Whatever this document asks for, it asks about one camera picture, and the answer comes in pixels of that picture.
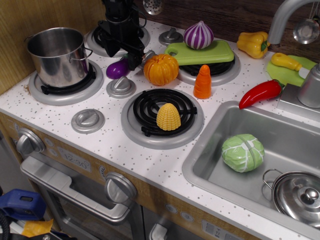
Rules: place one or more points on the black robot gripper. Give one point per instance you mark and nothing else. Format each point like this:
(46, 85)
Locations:
(121, 29)

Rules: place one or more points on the purple toy eggplant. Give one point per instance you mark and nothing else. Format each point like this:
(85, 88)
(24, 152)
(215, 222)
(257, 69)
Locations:
(118, 69)

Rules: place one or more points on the tall steel pot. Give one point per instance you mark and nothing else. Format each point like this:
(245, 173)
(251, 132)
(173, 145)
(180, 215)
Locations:
(59, 56)

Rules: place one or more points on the small lidded steel pot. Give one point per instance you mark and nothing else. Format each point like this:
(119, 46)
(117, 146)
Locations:
(295, 194)

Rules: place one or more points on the silver knob beside pumpkin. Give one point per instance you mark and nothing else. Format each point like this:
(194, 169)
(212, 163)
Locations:
(147, 56)

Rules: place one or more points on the middle silver stove knob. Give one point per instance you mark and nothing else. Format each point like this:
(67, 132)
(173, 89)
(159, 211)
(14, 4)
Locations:
(121, 88)

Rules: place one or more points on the silver stove knob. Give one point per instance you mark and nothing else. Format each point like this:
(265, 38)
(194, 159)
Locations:
(121, 88)
(87, 121)
(170, 37)

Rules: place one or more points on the orange toy pumpkin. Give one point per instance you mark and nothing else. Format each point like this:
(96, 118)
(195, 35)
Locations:
(161, 69)

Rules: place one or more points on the front left stove burner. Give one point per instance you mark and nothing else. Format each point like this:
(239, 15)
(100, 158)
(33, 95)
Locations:
(67, 95)

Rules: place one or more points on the back silver stove knob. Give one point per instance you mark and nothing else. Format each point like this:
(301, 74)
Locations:
(170, 37)

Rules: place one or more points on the hanging perforated steel spoon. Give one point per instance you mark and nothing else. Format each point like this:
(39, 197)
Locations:
(153, 7)

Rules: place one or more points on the green toy cutting board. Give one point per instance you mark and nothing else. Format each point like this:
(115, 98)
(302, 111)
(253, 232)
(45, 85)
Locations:
(218, 51)

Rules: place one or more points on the front right stove burner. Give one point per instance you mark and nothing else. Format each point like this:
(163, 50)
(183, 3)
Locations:
(139, 119)

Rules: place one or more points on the front silver stove knob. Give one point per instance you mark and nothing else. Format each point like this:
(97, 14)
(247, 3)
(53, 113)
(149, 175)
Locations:
(87, 121)

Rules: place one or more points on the purple striped toy onion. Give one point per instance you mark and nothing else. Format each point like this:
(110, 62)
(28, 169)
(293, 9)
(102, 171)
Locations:
(198, 36)

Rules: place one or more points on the yellow toy corn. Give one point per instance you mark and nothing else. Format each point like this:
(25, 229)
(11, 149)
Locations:
(168, 117)

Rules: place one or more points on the orange toy carrot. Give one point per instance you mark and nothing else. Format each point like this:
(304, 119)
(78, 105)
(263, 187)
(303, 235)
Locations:
(203, 83)

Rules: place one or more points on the back right stove burner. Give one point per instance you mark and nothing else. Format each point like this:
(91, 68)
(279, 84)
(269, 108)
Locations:
(220, 73)

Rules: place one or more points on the oven clock display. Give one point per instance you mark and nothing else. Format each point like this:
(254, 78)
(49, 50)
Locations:
(75, 159)

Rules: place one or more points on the left oven dial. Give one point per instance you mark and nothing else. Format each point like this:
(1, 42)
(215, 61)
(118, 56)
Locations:
(29, 142)

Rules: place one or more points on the oven dial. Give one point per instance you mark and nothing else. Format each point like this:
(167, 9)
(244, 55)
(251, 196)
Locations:
(29, 142)
(118, 189)

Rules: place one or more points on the yellow toy bell pepper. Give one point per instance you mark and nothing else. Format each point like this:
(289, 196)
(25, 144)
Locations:
(255, 44)

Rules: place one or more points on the right oven dial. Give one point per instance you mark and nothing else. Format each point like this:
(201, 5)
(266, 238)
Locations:
(118, 189)

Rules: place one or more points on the red toy chili pepper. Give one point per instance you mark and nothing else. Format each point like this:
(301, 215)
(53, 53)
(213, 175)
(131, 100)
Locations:
(263, 91)

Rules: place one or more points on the green toy cabbage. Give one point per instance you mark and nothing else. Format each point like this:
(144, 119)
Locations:
(243, 153)

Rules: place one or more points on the light green toy plate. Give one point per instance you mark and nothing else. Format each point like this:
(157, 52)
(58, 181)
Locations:
(287, 76)

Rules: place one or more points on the blue clamp tool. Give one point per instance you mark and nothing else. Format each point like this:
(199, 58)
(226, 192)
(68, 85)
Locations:
(23, 205)

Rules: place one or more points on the hanging steel ladle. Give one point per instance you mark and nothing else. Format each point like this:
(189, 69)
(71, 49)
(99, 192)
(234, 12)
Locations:
(308, 30)

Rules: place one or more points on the silver toy faucet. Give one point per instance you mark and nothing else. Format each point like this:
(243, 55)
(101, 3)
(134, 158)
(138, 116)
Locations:
(300, 98)

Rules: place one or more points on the silver sink basin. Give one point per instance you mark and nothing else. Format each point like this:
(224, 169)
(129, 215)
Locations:
(267, 163)

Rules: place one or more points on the yellow cloth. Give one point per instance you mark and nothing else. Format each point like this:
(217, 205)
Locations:
(34, 228)

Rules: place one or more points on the silver oven door handle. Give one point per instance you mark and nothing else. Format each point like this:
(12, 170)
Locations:
(60, 184)

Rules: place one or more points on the yellow handled toy knife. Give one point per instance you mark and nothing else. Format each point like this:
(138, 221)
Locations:
(285, 61)

